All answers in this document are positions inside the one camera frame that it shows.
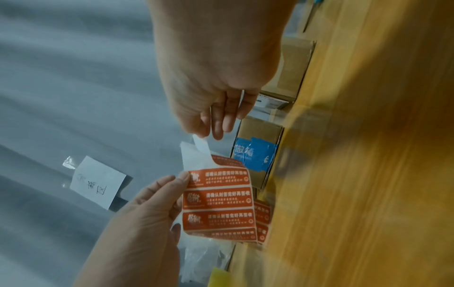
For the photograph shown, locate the grey curtain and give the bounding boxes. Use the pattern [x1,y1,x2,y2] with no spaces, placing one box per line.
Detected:
[0,0,249,287]

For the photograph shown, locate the person's right hand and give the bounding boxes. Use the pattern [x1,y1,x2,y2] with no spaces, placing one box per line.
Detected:
[146,0,296,141]

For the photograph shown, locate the yellow packing tape roll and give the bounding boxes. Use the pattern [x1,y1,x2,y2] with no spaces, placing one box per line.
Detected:
[209,267,233,287]

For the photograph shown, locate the plain cardboard box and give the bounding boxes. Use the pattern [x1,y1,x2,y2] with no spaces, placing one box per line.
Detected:
[260,37,317,105]

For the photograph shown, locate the cardboard box with blue tape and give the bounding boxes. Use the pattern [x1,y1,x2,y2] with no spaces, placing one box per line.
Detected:
[229,92,292,190]

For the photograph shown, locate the person's left hand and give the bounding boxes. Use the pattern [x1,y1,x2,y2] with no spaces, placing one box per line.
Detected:
[72,170,192,287]

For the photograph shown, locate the clear bubble wrap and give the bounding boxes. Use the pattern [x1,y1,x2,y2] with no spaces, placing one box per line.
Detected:
[178,241,234,286]

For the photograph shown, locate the white paper tag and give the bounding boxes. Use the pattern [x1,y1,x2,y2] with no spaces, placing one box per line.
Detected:
[69,155,128,211]

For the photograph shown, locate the roll of red stickers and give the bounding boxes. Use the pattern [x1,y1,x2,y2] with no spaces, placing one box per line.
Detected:
[180,141,273,245]

